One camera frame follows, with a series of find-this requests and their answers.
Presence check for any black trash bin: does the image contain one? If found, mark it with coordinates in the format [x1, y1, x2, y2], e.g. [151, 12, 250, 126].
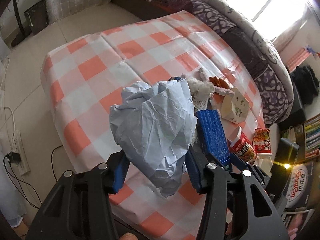
[24, 0, 49, 35]

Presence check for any black clothes pile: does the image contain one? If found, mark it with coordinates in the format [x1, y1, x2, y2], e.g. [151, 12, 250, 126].
[291, 66, 319, 105]

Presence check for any black floor fan stand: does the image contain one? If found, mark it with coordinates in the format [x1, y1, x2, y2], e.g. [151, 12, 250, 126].
[11, 0, 31, 47]

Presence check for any blue carton box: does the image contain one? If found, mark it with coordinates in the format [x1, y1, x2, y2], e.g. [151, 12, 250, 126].
[195, 109, 231, 168]

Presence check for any pink drawer cabinet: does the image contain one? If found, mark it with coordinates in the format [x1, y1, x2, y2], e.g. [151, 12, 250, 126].
[286, 48, 310, 73]

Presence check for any red snack packet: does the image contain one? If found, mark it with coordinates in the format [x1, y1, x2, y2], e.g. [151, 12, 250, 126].
[252, 128, 272, 154]

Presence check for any navy GanGen cardboard box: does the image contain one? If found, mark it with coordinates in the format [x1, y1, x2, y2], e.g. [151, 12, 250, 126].
[285, 162, 314, 211]

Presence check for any orange white checkered tablecloth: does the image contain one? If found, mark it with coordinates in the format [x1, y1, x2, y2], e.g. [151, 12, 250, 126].
[41, 11, 264, 239]

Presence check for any pink tissue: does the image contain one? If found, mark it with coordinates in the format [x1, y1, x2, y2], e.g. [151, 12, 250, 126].
[199, 67, 209, 82]

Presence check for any wooden bookshelf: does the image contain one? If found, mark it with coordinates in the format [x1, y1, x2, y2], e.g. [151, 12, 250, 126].
[280, 114, 319, 164]

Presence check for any white power strip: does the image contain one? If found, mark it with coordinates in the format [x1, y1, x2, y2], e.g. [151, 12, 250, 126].
[10, 130, 30, 176]

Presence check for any window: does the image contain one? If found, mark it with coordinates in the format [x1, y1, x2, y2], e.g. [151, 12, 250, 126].
[226, 0, 308, 41]

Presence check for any white paper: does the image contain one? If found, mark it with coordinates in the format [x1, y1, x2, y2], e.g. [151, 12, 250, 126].
[110, 79, 197, 197]

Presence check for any black power adapter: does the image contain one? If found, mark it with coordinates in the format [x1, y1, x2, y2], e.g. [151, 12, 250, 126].
[6, 152, 22, 164]

